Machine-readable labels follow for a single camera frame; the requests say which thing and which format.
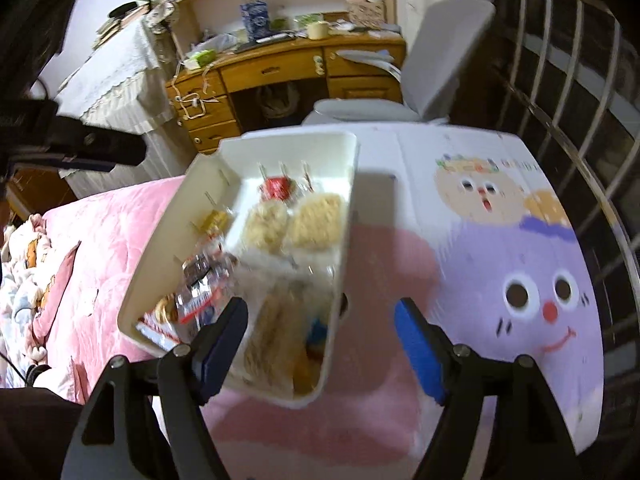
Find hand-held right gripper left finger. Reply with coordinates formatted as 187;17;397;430
60;296;249;480

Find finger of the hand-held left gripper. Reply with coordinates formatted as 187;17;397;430
82;124;147;167

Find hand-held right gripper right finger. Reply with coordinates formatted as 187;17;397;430
393;297;586;480

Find red white cracker packet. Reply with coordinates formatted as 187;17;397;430
137;295;186;346

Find blue white snack packet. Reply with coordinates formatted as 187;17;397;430
307;317;331;356

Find white plastic bin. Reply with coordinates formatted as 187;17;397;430
117;130;362;409

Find yellow bread packet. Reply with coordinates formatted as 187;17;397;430
243;200;291;256

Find pale round bread packet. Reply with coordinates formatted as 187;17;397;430
287;192;346;251

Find red snack packet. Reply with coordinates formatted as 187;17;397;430
260;176;293;201

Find brown wooden cabinet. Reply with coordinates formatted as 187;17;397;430
5;167;78;221

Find white lace cloth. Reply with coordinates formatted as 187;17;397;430
52;15;181;181

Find green tissue box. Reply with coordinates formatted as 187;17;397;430
182;49;218;68

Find cartoon printed cloth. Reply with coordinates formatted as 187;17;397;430
345;122;606;453

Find cartoon printed bedding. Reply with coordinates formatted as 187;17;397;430
0;212;58;391

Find patterned cloth bag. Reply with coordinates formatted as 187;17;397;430
146;0;178;33

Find white plastic bag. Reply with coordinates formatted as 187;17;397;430
197;34;238;53

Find wooden desk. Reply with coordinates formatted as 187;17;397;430
165;35;407;156

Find blue gift bag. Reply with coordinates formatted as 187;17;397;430
240;0;272;41

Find printed storage box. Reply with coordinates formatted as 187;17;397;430
347;0;388;26

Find grey office chair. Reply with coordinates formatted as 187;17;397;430
300;0;498;126

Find white cable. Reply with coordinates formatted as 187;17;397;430
167;60;226;121

